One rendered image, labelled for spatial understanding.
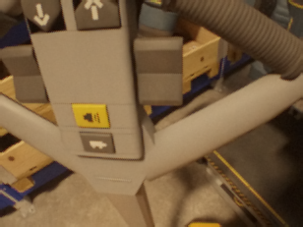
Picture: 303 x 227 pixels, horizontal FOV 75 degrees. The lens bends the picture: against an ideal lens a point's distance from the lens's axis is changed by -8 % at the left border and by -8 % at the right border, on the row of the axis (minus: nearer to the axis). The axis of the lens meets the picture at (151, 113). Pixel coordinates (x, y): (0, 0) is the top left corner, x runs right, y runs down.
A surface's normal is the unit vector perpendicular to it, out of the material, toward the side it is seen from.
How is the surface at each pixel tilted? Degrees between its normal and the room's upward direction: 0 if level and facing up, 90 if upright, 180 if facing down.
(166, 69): 91
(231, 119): 67
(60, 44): 74
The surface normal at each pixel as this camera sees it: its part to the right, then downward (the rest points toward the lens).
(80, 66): -0.14, 0.52
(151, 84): -0.16, 0.26
